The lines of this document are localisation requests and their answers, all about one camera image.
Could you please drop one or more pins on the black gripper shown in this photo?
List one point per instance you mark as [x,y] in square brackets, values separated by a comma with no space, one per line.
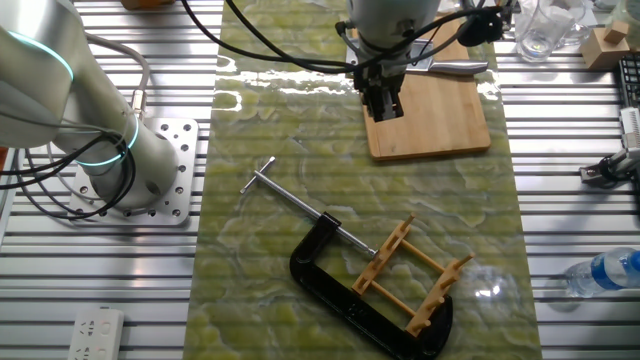
[380,82]

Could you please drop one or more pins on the stainless steel cleaver knife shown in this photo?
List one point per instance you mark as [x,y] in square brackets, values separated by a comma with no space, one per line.
[457,67]

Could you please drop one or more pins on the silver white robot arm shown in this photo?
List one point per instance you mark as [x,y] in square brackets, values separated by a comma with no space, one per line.
[50,75]

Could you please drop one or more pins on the wooden knife rack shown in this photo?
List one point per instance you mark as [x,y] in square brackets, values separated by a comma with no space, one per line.
[380,257]

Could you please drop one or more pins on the bamboo cutting board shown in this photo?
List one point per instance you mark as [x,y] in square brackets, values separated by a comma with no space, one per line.
[440,125]

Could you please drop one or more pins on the green marble pattern mat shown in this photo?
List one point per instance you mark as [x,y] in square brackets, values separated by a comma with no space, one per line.
[280,150]

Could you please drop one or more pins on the black C-clamp with steel screw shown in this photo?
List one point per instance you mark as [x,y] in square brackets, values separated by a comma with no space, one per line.
[320,280]

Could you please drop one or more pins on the large light wooden block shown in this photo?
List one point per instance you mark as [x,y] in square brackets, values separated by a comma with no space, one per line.
[597,52]

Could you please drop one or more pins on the small light wooden block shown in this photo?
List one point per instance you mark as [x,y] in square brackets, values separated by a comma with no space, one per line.
[616,31]

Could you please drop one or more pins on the silver ribbed handheld device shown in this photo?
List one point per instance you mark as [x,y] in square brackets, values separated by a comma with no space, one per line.
[631,127]

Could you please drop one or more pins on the black keyboard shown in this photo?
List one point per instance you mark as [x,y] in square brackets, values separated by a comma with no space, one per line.
[631,80]

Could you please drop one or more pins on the pale green container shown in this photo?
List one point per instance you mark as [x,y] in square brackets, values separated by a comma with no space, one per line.
[629,11]

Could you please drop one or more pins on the clear water bottle blue label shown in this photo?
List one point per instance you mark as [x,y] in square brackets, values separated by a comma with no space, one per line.
[605,272]

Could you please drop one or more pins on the white power strip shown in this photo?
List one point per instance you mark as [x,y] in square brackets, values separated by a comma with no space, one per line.
[97,335]

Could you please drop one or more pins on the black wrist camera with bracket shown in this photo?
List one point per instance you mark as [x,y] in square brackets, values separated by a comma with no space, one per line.
[480,29]

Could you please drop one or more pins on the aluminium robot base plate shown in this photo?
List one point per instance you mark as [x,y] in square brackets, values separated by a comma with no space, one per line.
[182,150]

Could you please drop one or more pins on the small camera on metal mount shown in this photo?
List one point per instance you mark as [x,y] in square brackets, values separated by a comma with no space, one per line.
[607,170]

